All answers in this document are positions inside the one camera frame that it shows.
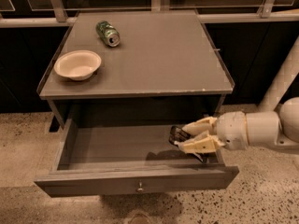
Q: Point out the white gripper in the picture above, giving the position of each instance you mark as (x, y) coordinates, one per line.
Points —
(232, 130)

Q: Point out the black rxbar chocolate bar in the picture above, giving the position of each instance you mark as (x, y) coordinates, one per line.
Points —
(177, 135)

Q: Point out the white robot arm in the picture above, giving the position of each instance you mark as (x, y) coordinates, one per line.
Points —
(275, 124)

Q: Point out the round metal drawer knob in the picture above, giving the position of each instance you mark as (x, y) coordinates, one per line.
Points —
(140, 188)

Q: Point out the open grey top drawer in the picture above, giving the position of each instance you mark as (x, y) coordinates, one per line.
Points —
(111, 160)

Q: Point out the grey wooden nightstand cabinet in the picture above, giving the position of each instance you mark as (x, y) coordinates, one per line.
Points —
(159, 55)

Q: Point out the green soda can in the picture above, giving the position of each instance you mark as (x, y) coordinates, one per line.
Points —
(108, 33)

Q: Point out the white paper bowl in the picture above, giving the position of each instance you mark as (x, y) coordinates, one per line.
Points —
(77, 65)

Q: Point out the metal railing frame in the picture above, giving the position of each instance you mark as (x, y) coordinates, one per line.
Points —
(39, 13)

